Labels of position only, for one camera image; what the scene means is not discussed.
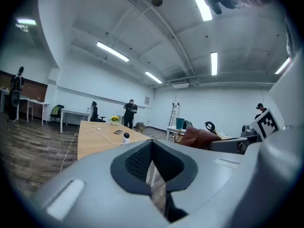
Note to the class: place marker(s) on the yellow flowers in white pot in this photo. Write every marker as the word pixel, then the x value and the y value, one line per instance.
pixel 115 120

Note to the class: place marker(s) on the dark transparent container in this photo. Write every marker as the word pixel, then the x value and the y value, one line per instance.
pixel 188 125

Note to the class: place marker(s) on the smartphone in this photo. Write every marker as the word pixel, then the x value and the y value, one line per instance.
pixel 118 132

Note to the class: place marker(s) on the chair with green backpack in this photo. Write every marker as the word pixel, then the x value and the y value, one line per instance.
pixel 55 113

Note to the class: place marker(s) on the cardboard boxes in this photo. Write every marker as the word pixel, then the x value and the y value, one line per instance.
pixel 140 126

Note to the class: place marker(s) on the white camera with black dome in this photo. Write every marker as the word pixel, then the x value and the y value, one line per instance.
pixel 126 139

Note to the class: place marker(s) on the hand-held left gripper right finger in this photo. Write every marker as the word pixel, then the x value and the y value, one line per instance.
pixel 209 174

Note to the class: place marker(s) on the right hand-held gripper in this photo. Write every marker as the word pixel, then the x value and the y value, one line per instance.
pixel 266 125

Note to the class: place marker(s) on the gold frame shelf cart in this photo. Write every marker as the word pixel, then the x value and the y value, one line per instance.
pixel 179 135

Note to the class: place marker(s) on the gripper-mounted fisheye camera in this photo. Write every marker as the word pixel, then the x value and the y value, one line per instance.
pixel 247 129

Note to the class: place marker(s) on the small white table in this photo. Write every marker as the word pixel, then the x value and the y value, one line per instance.
pixel 171 128

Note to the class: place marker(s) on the brown cloth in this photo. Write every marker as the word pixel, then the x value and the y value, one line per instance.
pixel 197 138

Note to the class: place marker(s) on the teal bin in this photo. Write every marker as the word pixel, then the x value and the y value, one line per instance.
pixel 179 123

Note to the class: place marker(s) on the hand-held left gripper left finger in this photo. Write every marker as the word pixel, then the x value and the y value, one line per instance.
pixel 95 186

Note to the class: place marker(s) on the white desk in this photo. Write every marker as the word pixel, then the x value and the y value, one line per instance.
pixel 73 113
pixel 35 102

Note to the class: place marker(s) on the wall poster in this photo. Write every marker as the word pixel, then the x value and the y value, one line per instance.
pixel 147 100

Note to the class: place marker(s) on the ceiling air conditioner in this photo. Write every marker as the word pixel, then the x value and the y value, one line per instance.
pixel 180 85

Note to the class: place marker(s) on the aluminium ladder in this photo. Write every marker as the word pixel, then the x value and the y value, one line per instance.
pixel 174 114

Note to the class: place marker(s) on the black office chair with headrest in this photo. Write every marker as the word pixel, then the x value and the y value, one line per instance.
pixel 210 126

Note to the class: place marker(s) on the round ceiling fixture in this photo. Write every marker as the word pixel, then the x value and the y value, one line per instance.
pixel 156 1

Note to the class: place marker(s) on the ceiling tube light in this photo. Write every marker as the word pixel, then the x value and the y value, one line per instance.
pixel 112 51
pixel 153 77
pixel 282 65
pixel 199 1
pixel 214 63
pixel 26 21

